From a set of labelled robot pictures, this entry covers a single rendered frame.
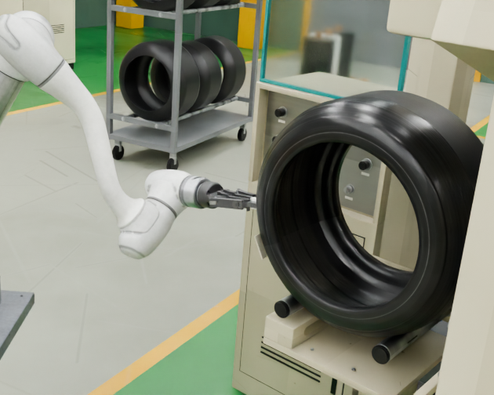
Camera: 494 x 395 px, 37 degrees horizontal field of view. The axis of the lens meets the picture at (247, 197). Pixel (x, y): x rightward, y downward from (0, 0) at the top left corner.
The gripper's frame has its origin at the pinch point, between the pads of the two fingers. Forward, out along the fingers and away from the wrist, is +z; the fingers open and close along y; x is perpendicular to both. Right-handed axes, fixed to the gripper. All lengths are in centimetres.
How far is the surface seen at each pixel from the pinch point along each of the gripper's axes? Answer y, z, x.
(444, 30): -48, 71, -47
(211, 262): 140, -150, 90
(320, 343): -3.1, 20.1, 32.8
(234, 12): 793, -681, -33
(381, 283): 14.4, 27.5, 20.5
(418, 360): 8, 42, 36
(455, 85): 27, 40, -30
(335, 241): 14.5, 13.2, 11.8
